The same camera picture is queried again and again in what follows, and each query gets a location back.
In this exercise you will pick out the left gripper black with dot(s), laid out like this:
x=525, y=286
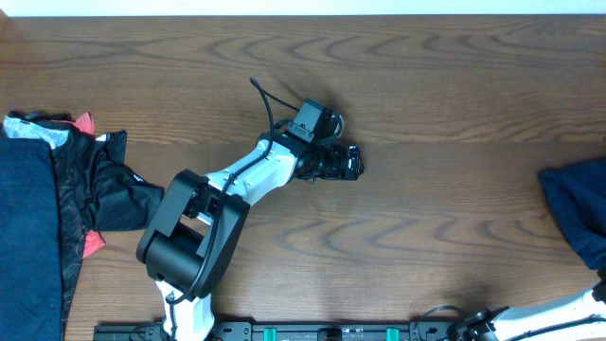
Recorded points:
x=340, y=157

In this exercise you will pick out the navy blue t-shirt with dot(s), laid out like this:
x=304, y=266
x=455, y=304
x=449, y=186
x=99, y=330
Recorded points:
x=575, y=196

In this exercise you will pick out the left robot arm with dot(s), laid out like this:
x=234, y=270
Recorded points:
x=192, y=235

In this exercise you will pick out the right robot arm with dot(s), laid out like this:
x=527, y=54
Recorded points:
x=577, y=317

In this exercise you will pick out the black patterned garment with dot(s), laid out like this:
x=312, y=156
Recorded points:
x=96, y=192

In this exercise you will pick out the red garment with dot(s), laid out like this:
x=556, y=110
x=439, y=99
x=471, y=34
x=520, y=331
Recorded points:
x=84, y=123

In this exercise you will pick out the white grey garment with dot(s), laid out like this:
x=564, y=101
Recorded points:
x=18, y=128

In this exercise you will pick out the navy blue folded garment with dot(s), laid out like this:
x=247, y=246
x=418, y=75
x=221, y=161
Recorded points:
x=31, y=285

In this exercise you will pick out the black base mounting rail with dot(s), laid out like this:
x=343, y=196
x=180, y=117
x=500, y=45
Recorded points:
x=246, y=331

